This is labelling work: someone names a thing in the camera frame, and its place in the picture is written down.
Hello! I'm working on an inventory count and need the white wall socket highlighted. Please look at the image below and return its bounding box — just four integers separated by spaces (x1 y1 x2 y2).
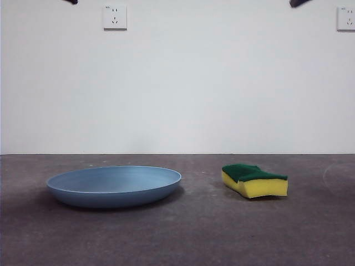
103 4 128 31
337 6 355 32

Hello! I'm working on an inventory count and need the yellow green scouring sponge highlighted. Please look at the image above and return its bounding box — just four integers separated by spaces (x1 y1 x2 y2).
221 163 290 200

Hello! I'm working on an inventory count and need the light blue round plate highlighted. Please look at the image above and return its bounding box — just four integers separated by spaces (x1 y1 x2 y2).
45 165 183 209

